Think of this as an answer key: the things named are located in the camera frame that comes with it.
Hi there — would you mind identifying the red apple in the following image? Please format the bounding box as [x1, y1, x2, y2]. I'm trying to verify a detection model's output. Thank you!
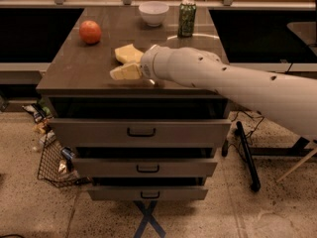
[79, 21, 101, 45]

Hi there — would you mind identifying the black metal stand leg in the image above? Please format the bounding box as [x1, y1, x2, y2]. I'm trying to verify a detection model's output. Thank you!
[236, 121, 261, 192]

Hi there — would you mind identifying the black cable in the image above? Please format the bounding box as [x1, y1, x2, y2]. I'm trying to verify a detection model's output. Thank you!
[227, 109, 266, 151]

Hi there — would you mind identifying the white bowl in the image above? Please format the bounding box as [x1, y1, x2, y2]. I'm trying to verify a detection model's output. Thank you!
[139, 1, 169, 27]

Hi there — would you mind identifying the middle grey drawer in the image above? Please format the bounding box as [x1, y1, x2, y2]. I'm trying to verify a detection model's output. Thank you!
[72, 159, 217, 178]

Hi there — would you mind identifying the green soda can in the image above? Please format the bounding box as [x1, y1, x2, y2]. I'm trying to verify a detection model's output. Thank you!
[177, 0, 196, 38]

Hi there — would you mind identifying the yellow sponge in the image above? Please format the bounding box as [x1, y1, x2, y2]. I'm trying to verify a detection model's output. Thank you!
[115, 44, 144, 63]

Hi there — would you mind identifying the bottom grey drawer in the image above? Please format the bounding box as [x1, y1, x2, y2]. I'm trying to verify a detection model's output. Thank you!
[87, 186, 208, 200]

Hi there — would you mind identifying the snack bag pile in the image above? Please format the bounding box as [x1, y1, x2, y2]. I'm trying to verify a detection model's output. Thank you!
[22, 103, 55, 148]

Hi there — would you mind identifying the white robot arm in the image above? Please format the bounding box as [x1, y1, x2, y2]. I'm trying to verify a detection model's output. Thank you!
[110, 45, 317, 140]

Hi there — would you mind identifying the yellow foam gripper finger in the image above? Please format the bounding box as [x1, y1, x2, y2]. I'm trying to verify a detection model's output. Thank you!
[110, 62, 142, 80]

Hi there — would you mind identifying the top grey drawer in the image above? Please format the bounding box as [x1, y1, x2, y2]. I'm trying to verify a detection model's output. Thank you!
[50, 118, 231, 148]

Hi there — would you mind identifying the grey drawer cabinet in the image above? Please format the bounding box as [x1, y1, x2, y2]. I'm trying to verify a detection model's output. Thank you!
[37, 6, 230, 190]

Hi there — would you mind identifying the grey drawer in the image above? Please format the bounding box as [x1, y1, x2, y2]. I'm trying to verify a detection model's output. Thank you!
[72, 159, 217, 178]
[87, 186, 208, 200]
[50, 118, 231, 148]

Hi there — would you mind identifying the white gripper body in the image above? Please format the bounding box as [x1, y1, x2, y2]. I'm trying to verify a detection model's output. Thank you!
[140, 46, 168, 80]

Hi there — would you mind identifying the black wire basket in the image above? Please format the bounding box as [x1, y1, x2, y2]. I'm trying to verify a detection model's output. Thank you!
[37, 141, 90, 188]

